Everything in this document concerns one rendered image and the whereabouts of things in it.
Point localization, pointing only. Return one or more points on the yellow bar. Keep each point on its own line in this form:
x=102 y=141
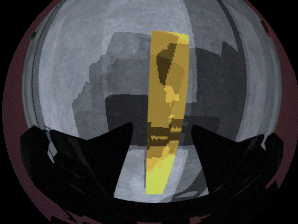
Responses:
x=169 y=71

